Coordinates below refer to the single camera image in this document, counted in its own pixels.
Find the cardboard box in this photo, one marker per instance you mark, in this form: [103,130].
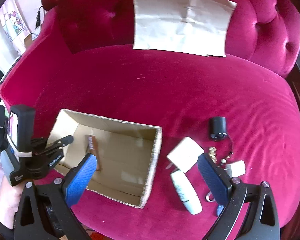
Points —
[128,154]

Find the small cardboard box background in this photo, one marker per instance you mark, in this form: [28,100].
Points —
[29,39]

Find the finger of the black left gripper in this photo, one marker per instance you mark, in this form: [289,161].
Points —
[60,143]

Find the brown paper sheet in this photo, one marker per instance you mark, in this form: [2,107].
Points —
[196,27]

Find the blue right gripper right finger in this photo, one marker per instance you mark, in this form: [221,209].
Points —
[216,179]

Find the small white charger plug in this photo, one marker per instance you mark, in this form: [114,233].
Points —
[235,169]

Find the blue oval tag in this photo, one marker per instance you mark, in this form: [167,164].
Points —
[219,209]

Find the light blue lotion tube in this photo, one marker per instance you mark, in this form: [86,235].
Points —
[186,192]

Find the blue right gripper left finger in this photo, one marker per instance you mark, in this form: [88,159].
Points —
[77,179]

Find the red velvet sofa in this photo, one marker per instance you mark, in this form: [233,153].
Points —
[83,61]

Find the cartoon print white bag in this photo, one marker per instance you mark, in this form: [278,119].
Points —
[14,25]

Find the large white power adapter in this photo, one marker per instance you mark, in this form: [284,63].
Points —
[185,155]

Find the brown cosmetic tube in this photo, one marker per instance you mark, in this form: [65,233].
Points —
[93,149]

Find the person's left hand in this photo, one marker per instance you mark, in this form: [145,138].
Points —
[9,202]

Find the black earbuds case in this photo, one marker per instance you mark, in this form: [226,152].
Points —
[217,128]

